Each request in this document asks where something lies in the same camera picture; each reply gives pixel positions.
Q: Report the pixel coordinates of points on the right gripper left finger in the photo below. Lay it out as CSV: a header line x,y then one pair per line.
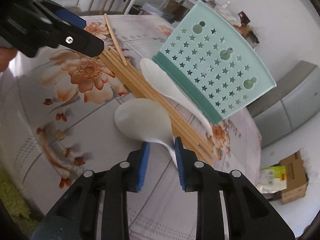
x,y
97,202

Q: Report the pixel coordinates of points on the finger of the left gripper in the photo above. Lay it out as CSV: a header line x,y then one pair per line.
x,y
64,14
61,33

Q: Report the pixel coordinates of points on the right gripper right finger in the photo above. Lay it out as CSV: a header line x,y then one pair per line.
x,y
249,214

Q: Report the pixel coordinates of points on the single wooden chopstick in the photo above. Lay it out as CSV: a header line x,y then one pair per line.
x,y
115,41

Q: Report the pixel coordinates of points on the white ceramic soup spoon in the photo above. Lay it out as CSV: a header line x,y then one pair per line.
x,y
162,83

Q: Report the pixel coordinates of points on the person's hand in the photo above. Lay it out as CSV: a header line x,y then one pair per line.
x,y
6,55

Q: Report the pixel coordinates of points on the yellow green rice bag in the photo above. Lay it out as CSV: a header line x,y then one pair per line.
x,y
272,179

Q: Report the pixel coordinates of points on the cardboard box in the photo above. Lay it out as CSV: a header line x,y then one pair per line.
x,y
296,178

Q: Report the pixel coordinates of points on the floral tablecloth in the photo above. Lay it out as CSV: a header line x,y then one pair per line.
x,y
161,210

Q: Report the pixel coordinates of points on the silver refrigerator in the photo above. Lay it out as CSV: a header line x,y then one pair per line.
x,y
289,105

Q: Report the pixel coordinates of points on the mint green utensil caddy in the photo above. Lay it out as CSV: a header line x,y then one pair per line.
x,y
213,64

